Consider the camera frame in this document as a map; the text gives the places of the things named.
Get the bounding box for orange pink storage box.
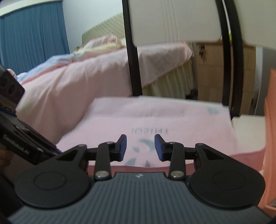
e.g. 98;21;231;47
259;69;275;217

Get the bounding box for bed with pink sheet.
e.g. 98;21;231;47
16;42;193;144

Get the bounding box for cardboard box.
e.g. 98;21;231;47
195;43;256;115

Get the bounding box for blue curtain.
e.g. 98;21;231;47
1;1;70;74

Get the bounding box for pastel striped duvet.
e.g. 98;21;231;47
8;34;126;84

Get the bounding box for beige quilted headboard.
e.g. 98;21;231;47
82;13;125;44

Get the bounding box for white chair with black frame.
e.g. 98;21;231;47
122;1;231;105

